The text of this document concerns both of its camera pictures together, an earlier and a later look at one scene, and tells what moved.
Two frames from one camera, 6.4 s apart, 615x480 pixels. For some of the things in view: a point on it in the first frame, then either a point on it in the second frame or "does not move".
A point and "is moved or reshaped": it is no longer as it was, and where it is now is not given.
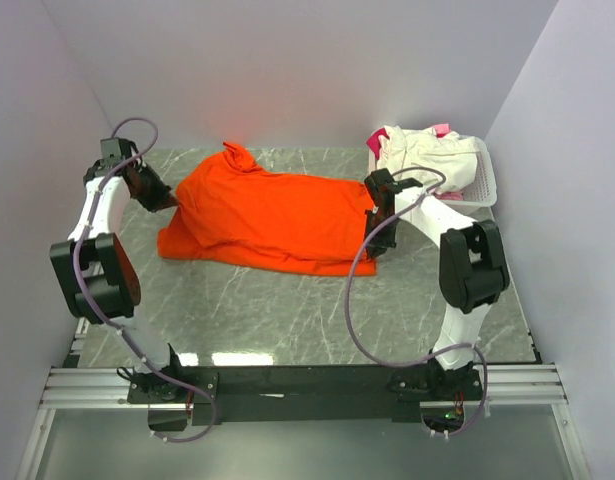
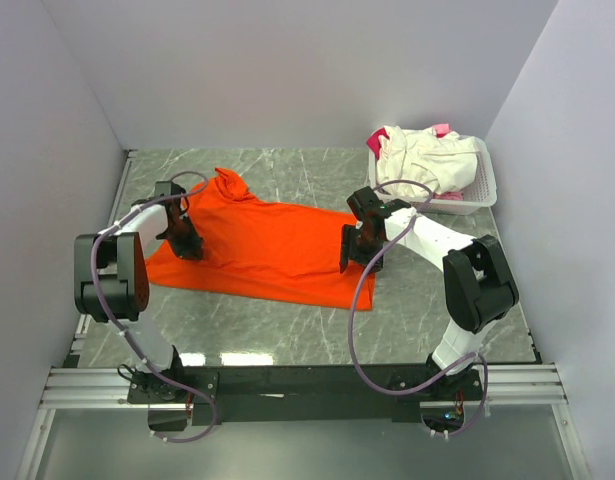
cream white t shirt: x=455 y=155 does not move
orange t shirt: x=229 y=211 is moved or reshaped
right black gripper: x=379 y=246 -> x=348 y=250
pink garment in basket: x=441 y=130 does not move
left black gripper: x=162 y=198 -> x=192 y=250
